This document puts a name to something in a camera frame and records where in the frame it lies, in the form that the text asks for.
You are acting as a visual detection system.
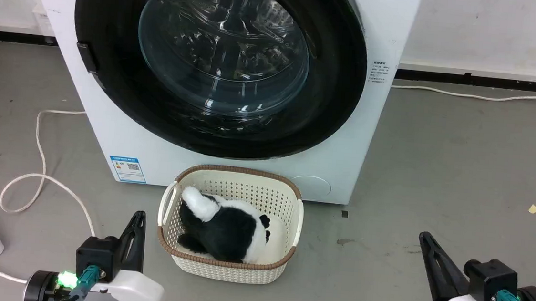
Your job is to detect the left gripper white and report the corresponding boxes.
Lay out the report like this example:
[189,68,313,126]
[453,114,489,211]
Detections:
[85,207,171,301]

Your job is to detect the white front-load washing machine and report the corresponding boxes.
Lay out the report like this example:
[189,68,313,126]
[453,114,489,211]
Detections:
[8,0,424,210]

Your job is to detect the black round glass washer door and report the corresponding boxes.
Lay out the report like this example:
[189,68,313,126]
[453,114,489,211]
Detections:
[64,0,373,169]

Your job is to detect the blue energy label sticker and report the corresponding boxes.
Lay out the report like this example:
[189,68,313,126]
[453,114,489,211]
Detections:
[107,156,149,185]

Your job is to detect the black and white plush panda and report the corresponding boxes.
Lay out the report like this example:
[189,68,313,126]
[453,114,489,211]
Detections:
[175,185,276,266]

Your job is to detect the cream plastic laundry basket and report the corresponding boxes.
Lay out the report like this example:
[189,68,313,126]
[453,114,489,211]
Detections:
[153,161,307,288]

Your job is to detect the left green connector black cable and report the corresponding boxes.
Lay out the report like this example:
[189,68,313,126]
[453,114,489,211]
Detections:
[41,261,107,301]

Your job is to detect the white power strip cable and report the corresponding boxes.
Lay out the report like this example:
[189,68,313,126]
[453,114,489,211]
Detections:
[0,104,105,290]

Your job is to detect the white washer power cord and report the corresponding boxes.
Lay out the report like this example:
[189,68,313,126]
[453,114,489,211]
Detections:
[391,71,536,105]

